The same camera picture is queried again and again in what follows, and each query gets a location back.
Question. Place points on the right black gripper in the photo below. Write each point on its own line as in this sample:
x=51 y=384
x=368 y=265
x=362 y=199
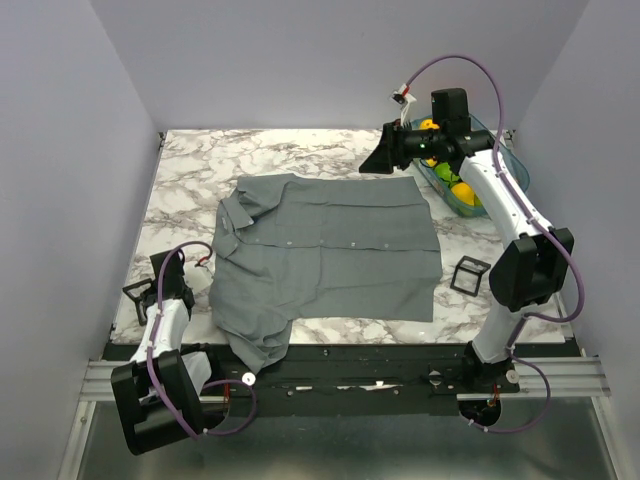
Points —
x=388 y=152

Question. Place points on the grey button shirt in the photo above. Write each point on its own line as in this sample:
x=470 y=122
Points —
x=289 y=248

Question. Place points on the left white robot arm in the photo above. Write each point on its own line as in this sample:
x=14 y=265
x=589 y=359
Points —
x=157 y=391

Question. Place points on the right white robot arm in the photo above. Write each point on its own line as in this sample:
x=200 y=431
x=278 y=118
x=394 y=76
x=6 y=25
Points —
x=536 y=255

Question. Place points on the orange at tub back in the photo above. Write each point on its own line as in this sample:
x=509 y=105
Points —
x=428 y=124

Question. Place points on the green striped melon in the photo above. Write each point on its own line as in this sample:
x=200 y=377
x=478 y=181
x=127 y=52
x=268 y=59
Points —
x=444 y=172

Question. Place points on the yellow pear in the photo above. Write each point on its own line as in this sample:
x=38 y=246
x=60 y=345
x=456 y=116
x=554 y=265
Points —
x=464 y=193

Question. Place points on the clear teal fruit tub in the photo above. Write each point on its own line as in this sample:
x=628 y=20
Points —
x=486 y=180

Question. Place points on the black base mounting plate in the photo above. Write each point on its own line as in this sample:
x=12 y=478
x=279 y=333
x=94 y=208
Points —
x=316 y=363

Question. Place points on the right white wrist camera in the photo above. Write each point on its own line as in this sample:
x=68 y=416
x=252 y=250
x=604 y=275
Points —
x=404 y=99

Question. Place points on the right black square frame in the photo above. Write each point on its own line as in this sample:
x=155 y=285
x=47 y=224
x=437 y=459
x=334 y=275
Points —
x=468 y=274

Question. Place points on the black square frame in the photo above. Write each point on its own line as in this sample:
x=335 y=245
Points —
x=136 y=295
x=468 y=274

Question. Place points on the left black square frame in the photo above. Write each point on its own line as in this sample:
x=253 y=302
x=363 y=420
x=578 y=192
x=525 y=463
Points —
x=136 y=295

